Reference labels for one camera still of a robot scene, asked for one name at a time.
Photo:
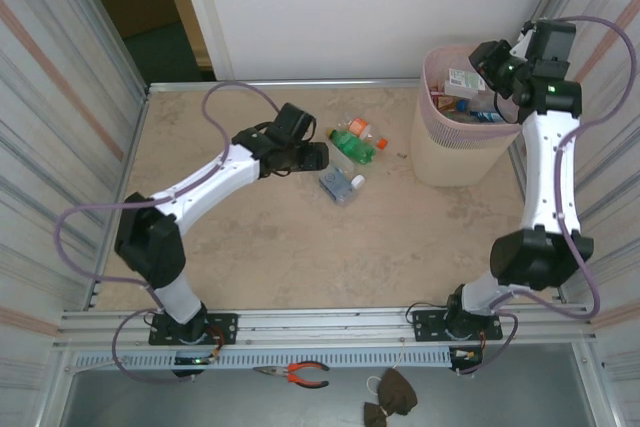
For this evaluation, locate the green plastic soda bottle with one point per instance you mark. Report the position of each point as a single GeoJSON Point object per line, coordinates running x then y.
{"type": "Point", "coordinates": [352, 147]}

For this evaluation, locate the blue square bottle white cap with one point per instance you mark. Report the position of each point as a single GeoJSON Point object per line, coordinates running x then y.
{"type": "Point", "coordinates": [340, 187]}

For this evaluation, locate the blue label bottle white cap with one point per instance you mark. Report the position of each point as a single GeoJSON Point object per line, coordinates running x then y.
{"type": "Point", "coordinates": [487, 117]}

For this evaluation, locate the clear bottle small orange cap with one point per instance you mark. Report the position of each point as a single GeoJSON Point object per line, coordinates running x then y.
{"type": "Point", "coordinates": [382, 143]}

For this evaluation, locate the beige slotted bin pink liner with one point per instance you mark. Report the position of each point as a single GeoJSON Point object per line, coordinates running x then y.
{"type": "Point", "coordinates": [450, 157]}

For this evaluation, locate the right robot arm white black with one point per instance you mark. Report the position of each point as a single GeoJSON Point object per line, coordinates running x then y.
{"type": "Point", "coordinates": [550, 172]}

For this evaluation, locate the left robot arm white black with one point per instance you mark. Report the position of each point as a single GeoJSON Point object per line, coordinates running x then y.
{"type": "Point", "coordinates": [210, 177]}

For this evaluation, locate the small controller board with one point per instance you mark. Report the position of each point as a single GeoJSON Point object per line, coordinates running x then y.
{"type": "Point", "coordinates": [192, 361]}
{"type": "Point", "coordinates": [465, 357]}

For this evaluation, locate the brown cloth mask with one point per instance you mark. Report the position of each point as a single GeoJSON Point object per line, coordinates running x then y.
{"type": "Point", "coordinates": [395, 392]}

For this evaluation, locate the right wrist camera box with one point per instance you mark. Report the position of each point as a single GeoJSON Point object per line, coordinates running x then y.
{"type": "Point", "coordinates": [522, 44]}

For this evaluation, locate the aluminium table edge rail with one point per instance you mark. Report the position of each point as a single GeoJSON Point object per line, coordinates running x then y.
{"type": "Point", "coordinates": [275, 84]}
{"type": "Point", "coordinates": [135, 132]}

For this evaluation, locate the white door frame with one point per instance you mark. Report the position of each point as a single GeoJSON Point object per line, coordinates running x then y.
{"type": "Point", "coordinates": [200, 12]}

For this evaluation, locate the long aluminium mounting rail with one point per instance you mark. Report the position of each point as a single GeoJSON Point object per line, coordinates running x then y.
{"type": "Point", "coordinates": [325, 322]}

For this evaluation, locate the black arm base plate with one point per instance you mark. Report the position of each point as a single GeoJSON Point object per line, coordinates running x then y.
{"type": "Point", "coordinates": [225, 327]}
{"type": "Point", "coordinates": [425, 324]}

